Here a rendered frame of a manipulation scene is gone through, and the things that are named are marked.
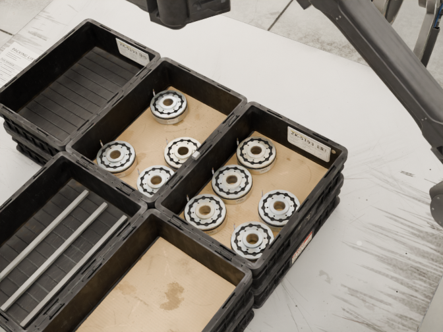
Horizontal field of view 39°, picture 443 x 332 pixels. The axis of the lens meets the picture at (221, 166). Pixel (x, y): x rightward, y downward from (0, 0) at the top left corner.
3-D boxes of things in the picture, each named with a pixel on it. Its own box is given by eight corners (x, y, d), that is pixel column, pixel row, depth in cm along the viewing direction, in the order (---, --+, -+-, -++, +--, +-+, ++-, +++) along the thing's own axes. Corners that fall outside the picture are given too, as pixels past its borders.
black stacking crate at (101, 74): (97, 46, 197) (88, 18, 188) (168, 84, 186) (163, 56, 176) (2, 127, 180) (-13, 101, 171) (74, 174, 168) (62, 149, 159)
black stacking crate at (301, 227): (252, 128, 173) (250, 101, 164) (345, 178, 161) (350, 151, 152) (159, 230, 156) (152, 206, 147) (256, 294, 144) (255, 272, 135)
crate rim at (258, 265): (250, 105, 166) (250, 98, 164) (350, 155, 154) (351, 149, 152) (152, 211, 148) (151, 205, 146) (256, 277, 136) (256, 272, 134)
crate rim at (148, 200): (165, 60, 178) (163, 55, 176) (250, 105, 166) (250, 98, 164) (64, 154, 160) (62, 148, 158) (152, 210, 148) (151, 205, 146)
